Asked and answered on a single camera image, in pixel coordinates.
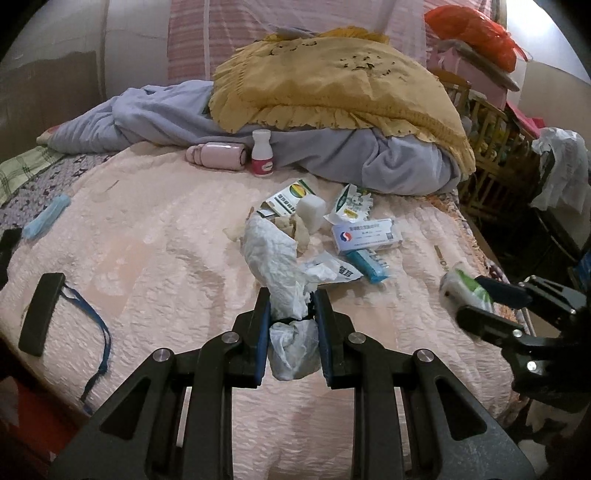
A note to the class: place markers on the pink boxes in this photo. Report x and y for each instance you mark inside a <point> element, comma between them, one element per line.
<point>466,74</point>

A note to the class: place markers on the pink bottle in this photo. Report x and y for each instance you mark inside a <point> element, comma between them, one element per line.
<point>217,156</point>

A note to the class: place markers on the green white printed packet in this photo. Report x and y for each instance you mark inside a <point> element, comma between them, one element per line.
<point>351,203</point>

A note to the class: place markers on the white blue medicine box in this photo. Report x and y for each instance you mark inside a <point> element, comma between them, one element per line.
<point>367,235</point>

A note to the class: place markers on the blue face mask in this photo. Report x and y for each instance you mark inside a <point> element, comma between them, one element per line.
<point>44,219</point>

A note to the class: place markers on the white black print wrapper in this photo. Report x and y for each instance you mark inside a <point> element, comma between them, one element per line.
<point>330,268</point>

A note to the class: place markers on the black rectangular device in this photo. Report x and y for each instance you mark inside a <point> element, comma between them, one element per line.
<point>41,314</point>

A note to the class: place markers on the white red label medicine bottle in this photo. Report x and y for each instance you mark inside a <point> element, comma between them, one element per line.
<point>262,154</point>

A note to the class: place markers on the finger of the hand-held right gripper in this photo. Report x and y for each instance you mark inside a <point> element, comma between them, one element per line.
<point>485,323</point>
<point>503,291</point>

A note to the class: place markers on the green plaid cloth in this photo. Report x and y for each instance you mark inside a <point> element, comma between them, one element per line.
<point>25,168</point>

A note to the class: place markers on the yellow embroidered pillow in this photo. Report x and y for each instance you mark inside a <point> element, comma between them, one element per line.
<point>332,78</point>

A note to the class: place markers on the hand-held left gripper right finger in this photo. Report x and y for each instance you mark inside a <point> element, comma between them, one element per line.
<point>323,344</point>

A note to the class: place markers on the pink striped mosquito net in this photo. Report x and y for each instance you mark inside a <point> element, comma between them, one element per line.
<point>240,32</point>

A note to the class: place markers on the wooden crib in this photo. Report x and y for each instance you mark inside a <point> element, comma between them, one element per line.
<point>498,147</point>

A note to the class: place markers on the white foam block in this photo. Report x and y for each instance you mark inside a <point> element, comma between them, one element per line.
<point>310,212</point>

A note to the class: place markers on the red plastic bag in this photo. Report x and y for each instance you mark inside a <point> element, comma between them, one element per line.
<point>471,32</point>

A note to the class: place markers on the rainbow ball medicine box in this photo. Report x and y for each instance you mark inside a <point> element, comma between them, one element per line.
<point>288,196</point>

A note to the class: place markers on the white printed plastic bag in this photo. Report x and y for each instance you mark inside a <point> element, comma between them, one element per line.
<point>561,170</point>

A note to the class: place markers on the small green white wrapper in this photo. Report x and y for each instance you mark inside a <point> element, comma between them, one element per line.
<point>464,286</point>

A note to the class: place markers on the teal blue packet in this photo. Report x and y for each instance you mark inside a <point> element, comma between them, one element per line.
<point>369,265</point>

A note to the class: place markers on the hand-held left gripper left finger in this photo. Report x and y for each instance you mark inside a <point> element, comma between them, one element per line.
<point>264,339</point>

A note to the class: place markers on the grey blue blanket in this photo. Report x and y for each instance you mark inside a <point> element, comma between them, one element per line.
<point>157,115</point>

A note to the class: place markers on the black object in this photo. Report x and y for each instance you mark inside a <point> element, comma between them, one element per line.
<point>8,254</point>

